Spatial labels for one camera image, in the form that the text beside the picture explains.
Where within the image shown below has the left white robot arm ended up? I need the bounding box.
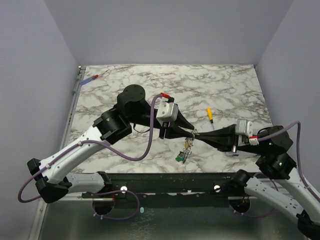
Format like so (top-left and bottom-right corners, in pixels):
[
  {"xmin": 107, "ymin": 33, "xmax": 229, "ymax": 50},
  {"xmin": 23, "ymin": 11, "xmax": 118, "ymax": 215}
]
[{"xmin": 27, "ymin": 84, "xmax": 194, "ymax": 204}]

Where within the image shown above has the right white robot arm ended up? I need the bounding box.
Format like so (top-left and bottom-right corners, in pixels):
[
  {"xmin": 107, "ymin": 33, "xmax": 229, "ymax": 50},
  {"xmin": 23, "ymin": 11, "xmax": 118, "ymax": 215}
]
[{"xmin": 195, "ymin": 121, "xmax": 320, "ymax": 240}]

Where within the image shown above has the yellow key tag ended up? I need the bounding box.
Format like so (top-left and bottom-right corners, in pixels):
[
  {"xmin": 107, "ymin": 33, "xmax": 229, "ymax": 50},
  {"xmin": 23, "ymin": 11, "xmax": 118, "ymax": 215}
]
[{"xmin": 184, "ymin": 141, "xmax": 190, "ymax": 149}]

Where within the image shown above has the green key tag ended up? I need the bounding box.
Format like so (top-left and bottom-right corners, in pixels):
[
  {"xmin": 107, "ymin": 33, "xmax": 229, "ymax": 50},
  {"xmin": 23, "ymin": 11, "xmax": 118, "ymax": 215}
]
[{"xmin": 175, "ymin": 155, "xmax": 184, "ymax": 162}]

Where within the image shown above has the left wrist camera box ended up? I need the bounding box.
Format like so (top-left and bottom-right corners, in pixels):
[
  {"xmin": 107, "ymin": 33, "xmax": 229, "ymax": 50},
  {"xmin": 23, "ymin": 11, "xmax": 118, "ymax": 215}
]
[{"xmin": 156, "ymin": 92, "xmax": 179, "ymax": 126}]

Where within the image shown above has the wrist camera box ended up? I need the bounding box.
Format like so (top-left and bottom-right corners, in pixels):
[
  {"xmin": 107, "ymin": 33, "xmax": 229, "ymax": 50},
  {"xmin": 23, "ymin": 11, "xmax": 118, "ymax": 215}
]
[
  {"xmin": 235, "ymin": 119, "xmax": 259, "ymax": 147},
  {"xmin": 156, "ymin": 92, "xmax": 179, "ymax": 126}
]

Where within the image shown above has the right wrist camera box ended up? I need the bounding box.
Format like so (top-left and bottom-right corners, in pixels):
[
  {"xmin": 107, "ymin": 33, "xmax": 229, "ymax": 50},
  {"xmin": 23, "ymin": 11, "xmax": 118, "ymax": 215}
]
[{"xmin": 235, "ymin": 119, "xmax": 259, "ymax": 147}]

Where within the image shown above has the yellow handled screwdriver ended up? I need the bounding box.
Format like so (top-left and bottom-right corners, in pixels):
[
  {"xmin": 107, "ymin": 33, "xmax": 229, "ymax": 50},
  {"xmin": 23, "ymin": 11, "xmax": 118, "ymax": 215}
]
[{"xmin": 206, "ymin": 107, "xmax": 215, "ymax": 130}]

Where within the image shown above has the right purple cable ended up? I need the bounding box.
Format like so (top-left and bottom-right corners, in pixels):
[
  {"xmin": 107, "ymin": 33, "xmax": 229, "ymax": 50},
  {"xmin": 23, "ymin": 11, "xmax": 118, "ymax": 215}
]
[{"xmin": 257, "ymin": 120, "xmax": 320, "ymax": 203}]

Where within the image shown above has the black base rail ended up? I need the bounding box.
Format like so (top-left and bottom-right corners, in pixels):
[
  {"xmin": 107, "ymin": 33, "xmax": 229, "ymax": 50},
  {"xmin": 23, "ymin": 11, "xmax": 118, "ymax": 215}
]
[{"xmin": 82, "ymin": 170, "xmax": 254, "ymax": 208}]

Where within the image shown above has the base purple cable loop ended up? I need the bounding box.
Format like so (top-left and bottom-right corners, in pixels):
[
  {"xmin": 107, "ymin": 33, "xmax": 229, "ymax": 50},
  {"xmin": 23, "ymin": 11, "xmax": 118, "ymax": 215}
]
[{"xmin": 92, "ymin": 188, "xmax": 141, "ymax": 221}]

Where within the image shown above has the blue handled screwdriver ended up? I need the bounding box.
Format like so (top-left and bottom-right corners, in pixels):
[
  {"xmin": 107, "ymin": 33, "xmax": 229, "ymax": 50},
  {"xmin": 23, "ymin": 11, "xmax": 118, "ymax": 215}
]
[{"xmin": 79, "ymin": 70, "xmax": 108, "ymax": 86}]

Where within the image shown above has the left aluminium side rail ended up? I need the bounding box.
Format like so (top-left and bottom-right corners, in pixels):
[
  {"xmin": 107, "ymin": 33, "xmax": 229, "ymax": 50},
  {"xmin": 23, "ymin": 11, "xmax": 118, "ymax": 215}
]
[{"xmin": 58, "ymin": 65, "xmax": 87, "ymax": 151}]

